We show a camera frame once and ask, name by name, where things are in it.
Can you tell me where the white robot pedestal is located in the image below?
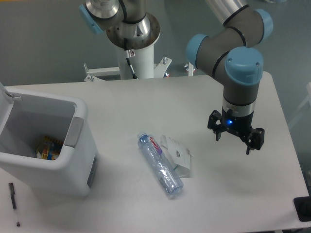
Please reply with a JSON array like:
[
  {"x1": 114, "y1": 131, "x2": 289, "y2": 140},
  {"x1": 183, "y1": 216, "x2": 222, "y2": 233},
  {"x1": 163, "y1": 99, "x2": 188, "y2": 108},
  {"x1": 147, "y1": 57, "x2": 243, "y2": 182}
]
[{"x1": 84, "y1": 13, "x2": 196, "y2": 82}]

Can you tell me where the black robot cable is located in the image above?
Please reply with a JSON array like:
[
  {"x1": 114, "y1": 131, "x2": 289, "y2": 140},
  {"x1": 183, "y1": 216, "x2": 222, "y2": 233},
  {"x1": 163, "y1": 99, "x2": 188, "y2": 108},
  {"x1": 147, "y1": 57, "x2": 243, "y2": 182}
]
[{"x1": 118, "y1": 0, "x2": 139, "y2": 80}]

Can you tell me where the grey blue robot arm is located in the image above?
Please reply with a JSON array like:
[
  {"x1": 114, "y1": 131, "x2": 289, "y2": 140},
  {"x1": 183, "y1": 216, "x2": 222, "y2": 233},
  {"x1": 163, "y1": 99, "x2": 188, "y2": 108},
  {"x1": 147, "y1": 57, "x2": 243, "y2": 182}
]
[{"x1": 79, "y1": 0, "x2": 273, "y2": 150}]

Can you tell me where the white trash can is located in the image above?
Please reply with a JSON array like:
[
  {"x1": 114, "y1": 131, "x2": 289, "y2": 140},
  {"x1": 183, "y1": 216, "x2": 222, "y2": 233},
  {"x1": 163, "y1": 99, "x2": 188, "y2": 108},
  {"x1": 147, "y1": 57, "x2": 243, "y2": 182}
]
[{"x1": 0, "y1": 87, "x2": 98, "y2": 196}]

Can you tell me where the black pen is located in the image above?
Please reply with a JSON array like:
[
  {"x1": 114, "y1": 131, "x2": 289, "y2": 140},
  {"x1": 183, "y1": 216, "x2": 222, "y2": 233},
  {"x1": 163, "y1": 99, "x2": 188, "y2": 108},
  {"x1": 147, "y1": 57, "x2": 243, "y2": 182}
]
[{"x1": 8, "y1": 183, "x2": 21, "y2": 228}]

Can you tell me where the white paper carton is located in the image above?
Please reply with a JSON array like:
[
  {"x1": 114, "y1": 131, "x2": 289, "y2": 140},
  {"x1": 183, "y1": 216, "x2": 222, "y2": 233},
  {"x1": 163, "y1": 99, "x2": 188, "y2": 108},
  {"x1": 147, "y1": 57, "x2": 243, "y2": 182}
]
[{"x1": 160, "y1": 135, "x2": 191, "y2": 178}]

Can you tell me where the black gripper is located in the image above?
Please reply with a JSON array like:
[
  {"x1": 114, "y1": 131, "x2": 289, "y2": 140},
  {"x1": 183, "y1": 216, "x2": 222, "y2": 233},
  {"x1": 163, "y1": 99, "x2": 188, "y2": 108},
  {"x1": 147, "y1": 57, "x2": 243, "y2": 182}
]
[{"x1": 207, "y1": 109, "x2": 265, "y2": 155}]

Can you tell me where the clear plastic water bottle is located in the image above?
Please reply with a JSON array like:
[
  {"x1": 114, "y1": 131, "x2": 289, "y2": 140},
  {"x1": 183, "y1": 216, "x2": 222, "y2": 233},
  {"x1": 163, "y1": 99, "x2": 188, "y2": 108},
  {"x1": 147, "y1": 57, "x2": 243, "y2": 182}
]
[{"x1": 138, "y1": 132, "x2": 184, "y2": 199}]

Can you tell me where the black device at edge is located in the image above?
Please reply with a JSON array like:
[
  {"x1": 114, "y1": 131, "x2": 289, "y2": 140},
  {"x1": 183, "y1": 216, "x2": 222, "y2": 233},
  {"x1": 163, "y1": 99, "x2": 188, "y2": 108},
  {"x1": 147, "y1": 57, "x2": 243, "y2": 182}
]
[{"x1": 294, "y1": 196, "x2": 311, "y2": 222}]

